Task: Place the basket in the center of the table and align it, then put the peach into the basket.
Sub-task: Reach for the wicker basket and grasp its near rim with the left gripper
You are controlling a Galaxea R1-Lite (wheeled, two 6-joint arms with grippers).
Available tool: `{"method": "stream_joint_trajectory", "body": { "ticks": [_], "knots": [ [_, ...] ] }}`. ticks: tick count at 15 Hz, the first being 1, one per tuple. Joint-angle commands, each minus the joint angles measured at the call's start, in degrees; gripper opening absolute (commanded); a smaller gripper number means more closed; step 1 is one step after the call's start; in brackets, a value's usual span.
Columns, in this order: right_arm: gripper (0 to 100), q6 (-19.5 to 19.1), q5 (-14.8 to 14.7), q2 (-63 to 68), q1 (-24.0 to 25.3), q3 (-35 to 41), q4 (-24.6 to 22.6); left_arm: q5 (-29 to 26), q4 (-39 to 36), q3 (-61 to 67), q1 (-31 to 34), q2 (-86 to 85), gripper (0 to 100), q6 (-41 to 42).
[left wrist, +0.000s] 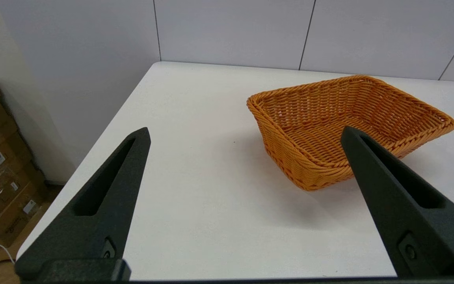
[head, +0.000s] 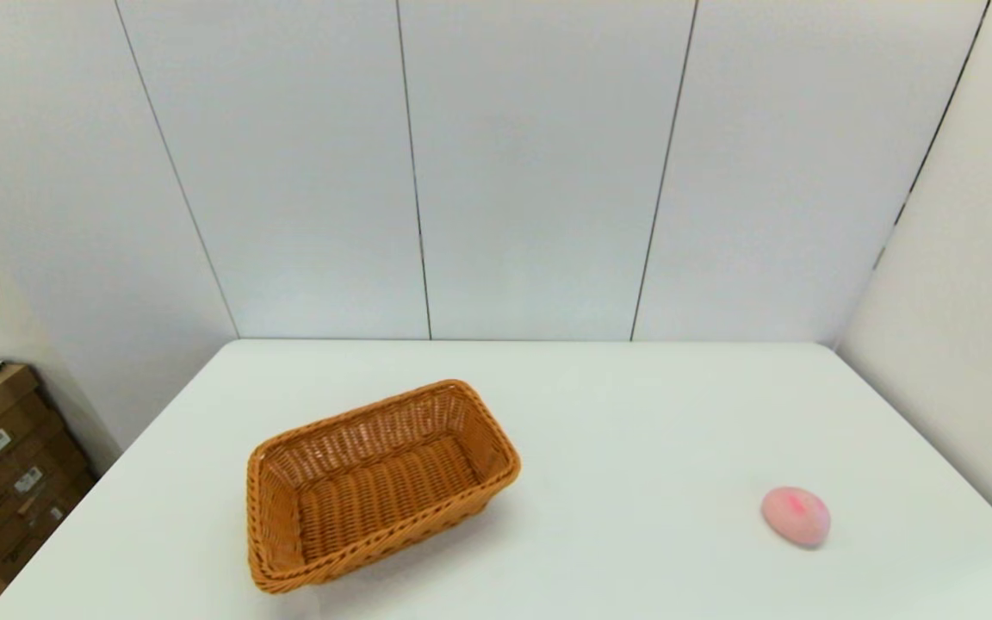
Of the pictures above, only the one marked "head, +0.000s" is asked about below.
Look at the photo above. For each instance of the brown woven wicker basket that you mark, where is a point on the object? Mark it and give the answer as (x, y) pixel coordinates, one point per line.
(375, 491)

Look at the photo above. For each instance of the pink peach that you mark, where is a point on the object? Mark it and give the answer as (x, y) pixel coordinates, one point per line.
(796, 518)

